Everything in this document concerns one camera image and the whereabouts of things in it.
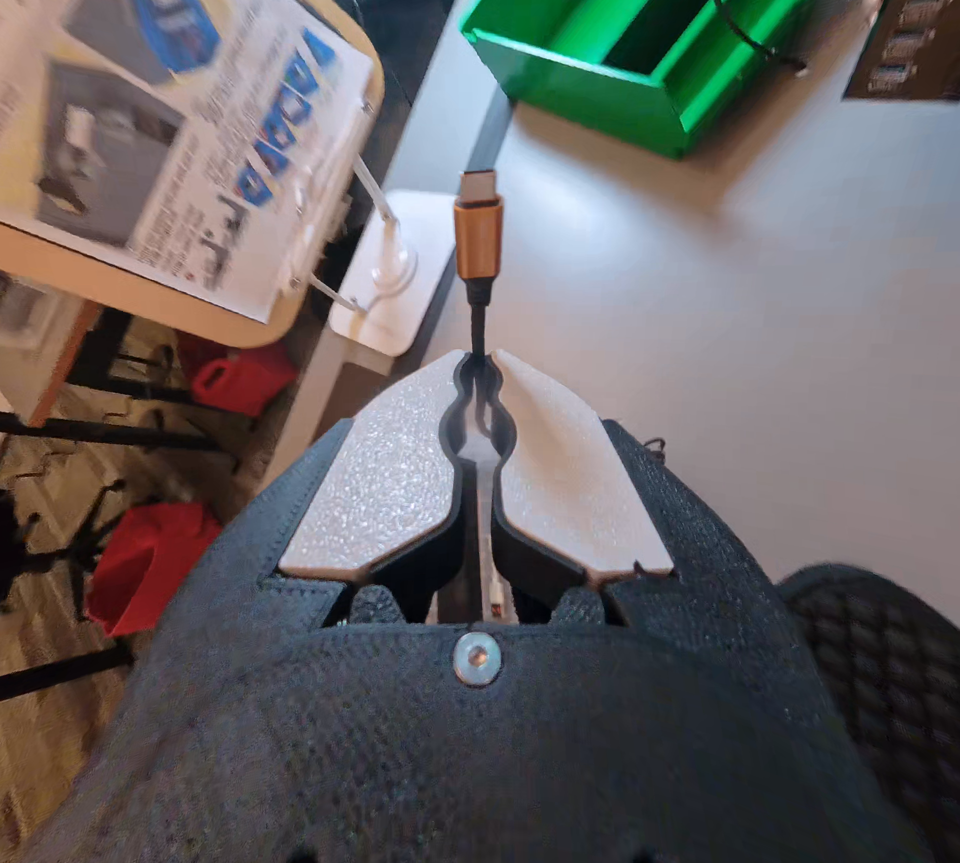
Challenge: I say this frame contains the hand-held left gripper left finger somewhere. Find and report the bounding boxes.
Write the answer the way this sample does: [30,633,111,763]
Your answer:
[276,349,481,628]

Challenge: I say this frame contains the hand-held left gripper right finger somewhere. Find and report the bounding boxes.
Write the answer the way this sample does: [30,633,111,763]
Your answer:
[480,349,676,628]

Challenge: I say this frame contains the black usb hub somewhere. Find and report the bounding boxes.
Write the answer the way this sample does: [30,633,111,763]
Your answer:
[843,0,960,103]

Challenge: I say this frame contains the orange plug usb cable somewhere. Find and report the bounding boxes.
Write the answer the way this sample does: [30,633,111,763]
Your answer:
[452,169,519,444]

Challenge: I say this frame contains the red plastic canister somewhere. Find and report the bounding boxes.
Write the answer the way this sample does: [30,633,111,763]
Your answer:
[176,336,301,419]

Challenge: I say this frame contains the white sign stand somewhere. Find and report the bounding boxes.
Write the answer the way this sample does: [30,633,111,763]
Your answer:
[288,154,459,358]

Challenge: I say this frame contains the black tripod stand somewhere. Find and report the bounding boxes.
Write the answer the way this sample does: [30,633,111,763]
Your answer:
[0,308,243,474]
[0,480,138,703]

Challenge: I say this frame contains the green plastic bin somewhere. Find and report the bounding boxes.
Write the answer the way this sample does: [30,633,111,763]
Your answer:
[459,0,867,161]

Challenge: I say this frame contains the beige sign board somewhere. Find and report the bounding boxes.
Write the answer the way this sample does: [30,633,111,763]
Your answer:
[0,0,387,350]

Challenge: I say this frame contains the black mesh chair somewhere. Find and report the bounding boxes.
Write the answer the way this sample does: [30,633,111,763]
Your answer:
[776,563,960,863]

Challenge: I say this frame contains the printed instruction sheet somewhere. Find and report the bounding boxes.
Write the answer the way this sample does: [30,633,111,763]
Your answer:
[0,0,376,324]

